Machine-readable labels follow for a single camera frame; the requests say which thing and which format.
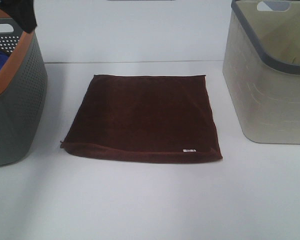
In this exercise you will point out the brown towel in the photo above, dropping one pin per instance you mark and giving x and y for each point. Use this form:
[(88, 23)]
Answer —
[(145, 119)]

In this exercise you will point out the beige basket grey rim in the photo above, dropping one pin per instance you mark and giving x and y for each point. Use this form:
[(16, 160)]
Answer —
[(261, 69)]

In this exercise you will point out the grey perforated basket orange rim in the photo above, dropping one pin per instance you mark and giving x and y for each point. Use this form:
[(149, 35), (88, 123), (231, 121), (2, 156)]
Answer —
[(23, 90)]

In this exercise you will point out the black ribbed sleeve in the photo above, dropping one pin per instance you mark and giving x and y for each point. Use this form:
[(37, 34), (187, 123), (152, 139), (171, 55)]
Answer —
[(22, 12)]

